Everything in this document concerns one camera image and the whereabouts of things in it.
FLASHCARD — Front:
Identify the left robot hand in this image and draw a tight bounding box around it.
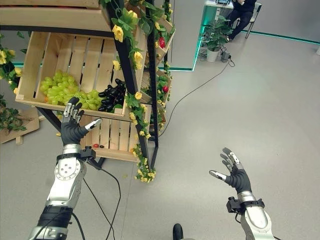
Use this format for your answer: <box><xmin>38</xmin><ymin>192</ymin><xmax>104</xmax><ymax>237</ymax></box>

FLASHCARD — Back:
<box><xmin>60</xmin><ymin>96</ymin><xmax>103</xmax><ymax>146</ymax></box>

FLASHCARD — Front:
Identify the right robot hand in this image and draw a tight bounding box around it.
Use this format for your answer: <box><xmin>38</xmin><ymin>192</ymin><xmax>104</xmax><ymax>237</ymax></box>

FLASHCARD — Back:
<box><xmin>208</xmin><ymin>147</ymin><xmax>252</xmax><ymax>195</ymax></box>

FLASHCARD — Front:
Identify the green grape bunch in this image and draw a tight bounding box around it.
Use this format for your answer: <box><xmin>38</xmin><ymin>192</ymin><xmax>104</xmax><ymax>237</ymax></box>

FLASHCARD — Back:
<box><xmin>39</xmin><ymin>69</ymin><xmax>103</xmax><ymax>111</ymax></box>

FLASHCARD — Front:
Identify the low wooden crate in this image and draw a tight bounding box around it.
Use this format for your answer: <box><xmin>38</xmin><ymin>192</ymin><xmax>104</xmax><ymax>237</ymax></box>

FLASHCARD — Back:
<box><xmin>81</xmin><ymin>103</ymin><xmax>152</xmax><ymax>163</ymax></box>

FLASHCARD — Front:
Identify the wooden crate on floor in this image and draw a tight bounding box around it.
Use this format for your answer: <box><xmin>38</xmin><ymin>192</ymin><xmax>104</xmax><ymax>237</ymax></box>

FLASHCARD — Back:
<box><xmin>0</xmin><ymin>107</ymin><xmax>41</xmax><ymax>145</ymax></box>

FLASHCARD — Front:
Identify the black grape bunch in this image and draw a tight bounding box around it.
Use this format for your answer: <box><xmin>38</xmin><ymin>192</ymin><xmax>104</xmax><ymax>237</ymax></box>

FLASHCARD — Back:
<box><xmin>97</xmin><ymin>78</ymin><xmax>127</xmax><ymax>113</ymax></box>

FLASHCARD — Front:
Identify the wooden crate with grapes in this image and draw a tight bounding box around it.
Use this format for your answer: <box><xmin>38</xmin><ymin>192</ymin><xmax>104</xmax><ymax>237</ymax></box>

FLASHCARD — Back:
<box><xmin>14</xmin><ymin>31</ymin><xmax>148</xmax><ymax>118</ymax></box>

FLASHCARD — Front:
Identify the yellow flower garland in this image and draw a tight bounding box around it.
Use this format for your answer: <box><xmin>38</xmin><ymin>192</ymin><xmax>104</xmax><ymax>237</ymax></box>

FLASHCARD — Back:
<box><xmin>98</xmin><ymin>0</ymin><xmax>176</xmax><ymax>184</ymax></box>

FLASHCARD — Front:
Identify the yellow flower plant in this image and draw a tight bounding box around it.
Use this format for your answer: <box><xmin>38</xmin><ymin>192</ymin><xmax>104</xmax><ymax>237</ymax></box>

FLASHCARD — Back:
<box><xmin>0</xmin><ymin>31</ymin><xmax>32</xmax><ymax>132</ymax></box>

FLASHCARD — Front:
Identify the dark robot foot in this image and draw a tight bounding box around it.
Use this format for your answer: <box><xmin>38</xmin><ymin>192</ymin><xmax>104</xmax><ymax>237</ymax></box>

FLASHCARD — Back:
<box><xmin>172</xmin><ymin>223</ymin><xmax>185</xmax><ymax>240</ymax></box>

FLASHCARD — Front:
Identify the wooden crate above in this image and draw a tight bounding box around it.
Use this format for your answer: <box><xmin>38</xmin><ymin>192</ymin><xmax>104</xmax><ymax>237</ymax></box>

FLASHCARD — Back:
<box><xmin>0</xmin><ymin>0</ymin><xmax>113</xmax><ymax>33</ymax></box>

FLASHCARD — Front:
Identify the white plant pot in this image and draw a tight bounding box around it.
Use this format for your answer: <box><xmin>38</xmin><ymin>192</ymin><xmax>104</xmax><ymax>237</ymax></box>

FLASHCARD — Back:
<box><xmin>206</xmin><ymin>48</ymin><xmax>220</xmax><ymax>63</ymax></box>

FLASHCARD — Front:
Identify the small wooden side crate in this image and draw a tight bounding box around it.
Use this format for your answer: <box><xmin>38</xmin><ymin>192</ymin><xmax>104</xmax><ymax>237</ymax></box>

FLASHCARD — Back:
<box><xmin>154</xmin><ymin>16</ymin><xmax>177</xmax><ymax>62</ymax></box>

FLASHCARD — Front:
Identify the potted green plant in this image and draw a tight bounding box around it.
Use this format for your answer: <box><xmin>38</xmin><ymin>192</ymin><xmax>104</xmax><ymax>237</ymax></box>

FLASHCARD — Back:
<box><xmin>201</xmin><ymin>15</ymin><xmax>233</xmax><ymax>52</ymax></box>

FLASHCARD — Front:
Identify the person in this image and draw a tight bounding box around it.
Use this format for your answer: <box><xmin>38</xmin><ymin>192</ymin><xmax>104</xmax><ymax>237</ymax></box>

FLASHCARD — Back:
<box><xmin>226</xmin><ymin>0</ymin><xmax>263</xmax><ymax>42</ymax></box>

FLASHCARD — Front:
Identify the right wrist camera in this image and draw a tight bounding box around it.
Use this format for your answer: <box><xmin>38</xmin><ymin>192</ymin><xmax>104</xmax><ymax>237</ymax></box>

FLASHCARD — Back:
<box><xmin>226</xmin><ymin>196</ymin><xmax>242</xmax><ymax>214</ymax></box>

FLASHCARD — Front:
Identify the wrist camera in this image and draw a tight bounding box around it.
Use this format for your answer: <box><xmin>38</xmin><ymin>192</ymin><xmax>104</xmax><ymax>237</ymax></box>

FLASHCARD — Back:
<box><xmin>226</xmin><ymin>196</ymin><xmax>242</xmax><ymax>214</ymax></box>
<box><xmin>79</xmin><ymin>145</ymin><xmax>97</xmax><ymax>161</ymax></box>

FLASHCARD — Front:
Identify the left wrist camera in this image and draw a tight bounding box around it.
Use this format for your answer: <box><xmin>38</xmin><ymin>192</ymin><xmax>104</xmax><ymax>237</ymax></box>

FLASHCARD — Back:
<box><xmin>79</xmin><ymin>145</ymin><xmax>97</xmax><ymax>161</ymax></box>

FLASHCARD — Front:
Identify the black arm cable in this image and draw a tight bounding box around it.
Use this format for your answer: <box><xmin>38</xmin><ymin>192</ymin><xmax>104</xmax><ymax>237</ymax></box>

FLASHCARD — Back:
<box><xmin>71</xmin><ymin>161</ymin><xmax>123</xmax><ymax>240</ymax></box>

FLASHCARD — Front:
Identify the black metal shelf frame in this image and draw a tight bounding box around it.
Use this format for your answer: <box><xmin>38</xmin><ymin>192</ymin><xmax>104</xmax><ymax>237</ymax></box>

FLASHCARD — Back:
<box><xmin>0</xmin><ymin>0</ymin><xmax>161</xmax><ymax>173</ymax></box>

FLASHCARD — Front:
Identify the black floor cable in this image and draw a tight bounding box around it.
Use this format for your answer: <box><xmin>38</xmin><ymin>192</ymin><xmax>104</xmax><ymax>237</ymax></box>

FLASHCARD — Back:
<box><xmin>159</xmin><ymin>56</ymin><xmax>236</xmax><ymax>136</ymax></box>

